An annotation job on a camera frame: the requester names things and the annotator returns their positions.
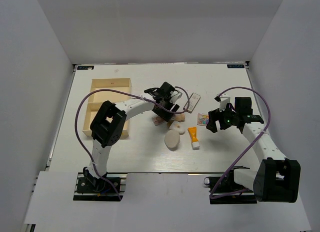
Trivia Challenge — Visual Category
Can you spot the gold eyeshadow palette white label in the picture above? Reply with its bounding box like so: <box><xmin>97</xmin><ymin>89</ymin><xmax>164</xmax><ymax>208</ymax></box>
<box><xmin>183</xmin><ymin>93</ymin><xmax>201</xmax><ymax>113</ymax></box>

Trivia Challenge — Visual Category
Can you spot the right blue table sticker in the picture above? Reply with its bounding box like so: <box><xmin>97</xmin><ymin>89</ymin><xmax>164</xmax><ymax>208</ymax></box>
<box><xmin>227</xmin><ymin>64</ymin><xmax>245</xmax><ymax>69</ymax></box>

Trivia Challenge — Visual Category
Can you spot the small colourful eyeshadow palette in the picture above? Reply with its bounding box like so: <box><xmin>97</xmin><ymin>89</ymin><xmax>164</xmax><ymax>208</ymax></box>
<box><xmin>197</xmin><ymin>113</ymin><xmax>209</xmax><ymax>126</ymax></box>

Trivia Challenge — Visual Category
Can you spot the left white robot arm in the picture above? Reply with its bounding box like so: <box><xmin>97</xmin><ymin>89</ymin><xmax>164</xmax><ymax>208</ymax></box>
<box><xmin>81</xmin><ymin>82</ymin><xmax>182</xmax><ymax>193</ymax></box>

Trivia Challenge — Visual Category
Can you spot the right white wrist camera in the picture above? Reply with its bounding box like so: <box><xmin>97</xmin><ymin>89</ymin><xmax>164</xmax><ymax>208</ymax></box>
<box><xmin>214</xmin><ymin>93</ymin><xmax>231</xmax><ymax>112</ymax></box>

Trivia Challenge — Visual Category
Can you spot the wooden divided organizer box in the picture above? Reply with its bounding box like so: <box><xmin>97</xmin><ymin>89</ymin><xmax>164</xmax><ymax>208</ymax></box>
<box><xmin>82</xmin><ymin>78</ymin><xmax>133</xmax><ymax>140</ymax></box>

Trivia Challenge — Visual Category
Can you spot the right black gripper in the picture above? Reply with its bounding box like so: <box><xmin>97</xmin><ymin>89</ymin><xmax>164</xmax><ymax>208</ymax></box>
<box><xmin>206</xmin><ymin>102</ymin><xmax>239</xmax><ymax>133</ymax></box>

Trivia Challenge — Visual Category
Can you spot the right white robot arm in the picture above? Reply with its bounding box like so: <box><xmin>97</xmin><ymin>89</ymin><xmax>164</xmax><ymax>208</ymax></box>
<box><xmin>206</xmin><ymin>94</ymin><xmax>301</xmax><ymax>203</ymax></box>

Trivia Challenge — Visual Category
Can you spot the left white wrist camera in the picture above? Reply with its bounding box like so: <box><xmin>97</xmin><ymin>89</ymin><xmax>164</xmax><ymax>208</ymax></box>
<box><xmin>170</xmin><ymin>90</ymin><xmax>182</xmax><ymax>104</ymax></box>

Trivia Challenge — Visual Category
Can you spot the blue table sticker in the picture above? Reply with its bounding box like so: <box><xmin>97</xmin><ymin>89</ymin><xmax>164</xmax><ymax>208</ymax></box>
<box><xmin>77</xmin><ymin>65</ymin><xmax>94</xmax><ymax>70</ymax></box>
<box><xmin>227</xmin><ymin>64</ymin><xmax>245</xmax><ymax>69</ymax></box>

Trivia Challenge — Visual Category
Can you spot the left blue table sticker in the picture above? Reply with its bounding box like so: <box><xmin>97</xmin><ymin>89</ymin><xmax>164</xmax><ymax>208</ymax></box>
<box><xmin>77</xmin><ymin>65</ymin><xmax>94</xmax><ymax>70</ymax></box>

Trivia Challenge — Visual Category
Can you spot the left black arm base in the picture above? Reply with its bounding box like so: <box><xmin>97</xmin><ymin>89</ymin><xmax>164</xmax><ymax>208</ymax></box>
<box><xmin>73</xmin><ymin>173</ymin><xmax>127</xmax><ymax>202</ymax></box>

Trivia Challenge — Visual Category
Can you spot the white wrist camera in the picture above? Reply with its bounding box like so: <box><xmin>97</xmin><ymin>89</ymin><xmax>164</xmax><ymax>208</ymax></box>
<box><xmin>214</xmin><ymin>93</ymin><xmax>231</xmax><ymax>112</ymax></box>
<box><xmin>170</xmin><ymin>90</ymin><xmax>182</xmax><ymax>104</ymax></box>

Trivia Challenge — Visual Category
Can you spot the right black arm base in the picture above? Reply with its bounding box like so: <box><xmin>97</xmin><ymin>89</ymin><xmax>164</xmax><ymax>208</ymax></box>
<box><xmin>203</xmin><ymin>176</ymin><xmax>257</xmax><ymax>205</ymax></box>

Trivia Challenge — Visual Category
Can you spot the white bottle gold cap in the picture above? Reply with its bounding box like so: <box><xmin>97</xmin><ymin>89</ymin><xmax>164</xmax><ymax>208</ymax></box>
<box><xmin>167</xmin><ymin>120</ymin><xmax>186</xmax><ymax>135</ymax></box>

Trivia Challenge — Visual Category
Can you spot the round beige powder puff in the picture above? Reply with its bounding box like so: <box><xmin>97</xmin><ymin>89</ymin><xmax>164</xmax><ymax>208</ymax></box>
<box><xmin>164</xmin><ymin>130</ymin><xmax>180</xmax><ymax>150</ymax></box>

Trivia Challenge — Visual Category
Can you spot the orange tube white cap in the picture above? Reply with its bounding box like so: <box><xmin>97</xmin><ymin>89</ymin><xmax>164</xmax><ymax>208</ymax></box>
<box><xmin>188</xmin><ymin>127</ymin><xmax>200</xmax><ymax>150</ymax></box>

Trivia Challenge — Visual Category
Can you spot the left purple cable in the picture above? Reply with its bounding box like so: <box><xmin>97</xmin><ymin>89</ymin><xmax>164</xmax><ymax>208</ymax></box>
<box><xmin>75</xmin><ymin>86</ymin><xmax>192</xmax><ymax>202</ymax></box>

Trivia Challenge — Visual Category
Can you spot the beige makeup sponge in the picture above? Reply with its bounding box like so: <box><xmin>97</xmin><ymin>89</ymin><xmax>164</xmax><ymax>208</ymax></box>
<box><xmin>174</xmin><ymin>114</ymin><xmax>186</xmax><ymax>122</ymax></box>

